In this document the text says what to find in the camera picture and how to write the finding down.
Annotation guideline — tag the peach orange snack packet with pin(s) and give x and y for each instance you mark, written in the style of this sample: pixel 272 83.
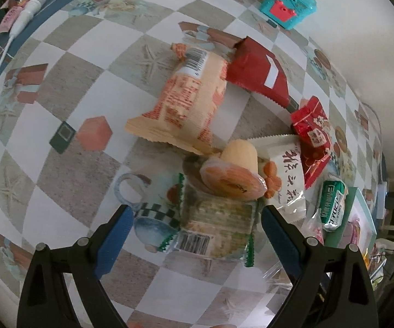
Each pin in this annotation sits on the peach orange snack packet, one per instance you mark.
pixel 183 102

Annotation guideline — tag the teal toy box red crown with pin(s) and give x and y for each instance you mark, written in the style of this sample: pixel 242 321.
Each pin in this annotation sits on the teal toy box red crown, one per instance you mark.
pixel 289 1

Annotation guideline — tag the dark red snack packet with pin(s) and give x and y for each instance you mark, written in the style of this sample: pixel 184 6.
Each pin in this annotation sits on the dark red snack packet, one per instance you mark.
pixel 258 68

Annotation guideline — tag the yellow snack packet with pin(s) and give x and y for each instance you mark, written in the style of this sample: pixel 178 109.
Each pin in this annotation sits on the yellow snack packet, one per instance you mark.
pixel 374 266

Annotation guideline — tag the clear green-edged cracker packet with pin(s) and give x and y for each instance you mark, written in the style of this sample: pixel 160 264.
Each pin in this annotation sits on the clear green-edged cracker packet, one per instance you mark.
pixel 217 222

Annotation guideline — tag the small round cake packet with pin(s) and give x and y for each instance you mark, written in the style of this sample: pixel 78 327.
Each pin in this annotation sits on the small round cake packet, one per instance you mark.
pixel 232 177

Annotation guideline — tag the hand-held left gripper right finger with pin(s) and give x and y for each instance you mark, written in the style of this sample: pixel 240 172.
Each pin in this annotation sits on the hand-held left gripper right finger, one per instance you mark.
pixel 282 242

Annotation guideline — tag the checkered printed tablecloth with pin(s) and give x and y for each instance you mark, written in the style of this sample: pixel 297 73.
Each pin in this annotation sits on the checkered printed tablecloth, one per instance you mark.
pixel 63 194

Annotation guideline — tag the green white cracker packet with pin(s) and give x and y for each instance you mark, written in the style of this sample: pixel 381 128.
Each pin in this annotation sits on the green white cracker packet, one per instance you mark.
pixel 333 205

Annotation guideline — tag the red printed snack packet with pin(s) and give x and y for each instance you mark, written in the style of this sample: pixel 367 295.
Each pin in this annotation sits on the red printed snack packet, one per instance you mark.
pixel 313 133

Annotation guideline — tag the teal shallow cardboard box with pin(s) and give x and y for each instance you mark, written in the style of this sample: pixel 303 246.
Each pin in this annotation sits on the teal shallow cardboard box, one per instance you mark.
pixel 354 196

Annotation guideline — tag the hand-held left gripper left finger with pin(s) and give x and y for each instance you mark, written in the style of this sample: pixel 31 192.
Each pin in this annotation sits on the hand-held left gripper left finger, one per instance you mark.
pixel 113 239

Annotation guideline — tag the white calligraphy snack packet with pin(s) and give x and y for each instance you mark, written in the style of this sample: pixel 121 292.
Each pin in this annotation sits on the white calligraphy snack packet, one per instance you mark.
pixel 285 177

